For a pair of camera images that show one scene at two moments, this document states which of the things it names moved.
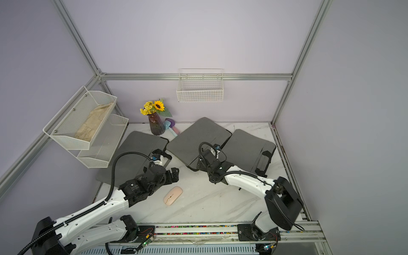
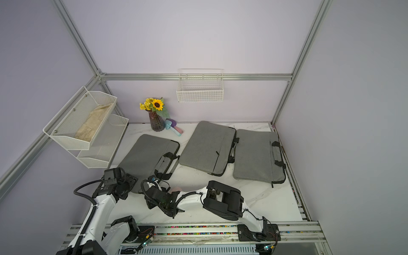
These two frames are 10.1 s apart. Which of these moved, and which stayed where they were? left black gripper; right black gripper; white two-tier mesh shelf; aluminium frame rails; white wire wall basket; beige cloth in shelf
Moved: left black gripper; right black gripper
Stayed: beige cloth in shelf; white two-tier mesh shelf; white wire wall basket; aluminium frame rails
